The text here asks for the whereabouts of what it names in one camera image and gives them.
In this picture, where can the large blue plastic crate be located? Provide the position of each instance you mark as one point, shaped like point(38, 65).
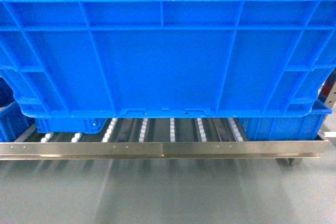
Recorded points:
point(166, 58)

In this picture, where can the steel roller shelf rack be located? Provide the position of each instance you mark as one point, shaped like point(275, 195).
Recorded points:
point(160, 139)

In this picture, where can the blue crate middle on shelf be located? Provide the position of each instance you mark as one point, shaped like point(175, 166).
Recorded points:
point(71, 125)

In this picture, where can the blue crate on shelf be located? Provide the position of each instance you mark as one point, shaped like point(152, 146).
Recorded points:
point(71, 125)
point(286, 129)

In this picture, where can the blue crate right on shelf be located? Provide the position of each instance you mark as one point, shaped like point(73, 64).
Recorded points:
point(286, 129)

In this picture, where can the blue crate far left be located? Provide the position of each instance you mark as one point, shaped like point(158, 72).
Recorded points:
point(13, 122)

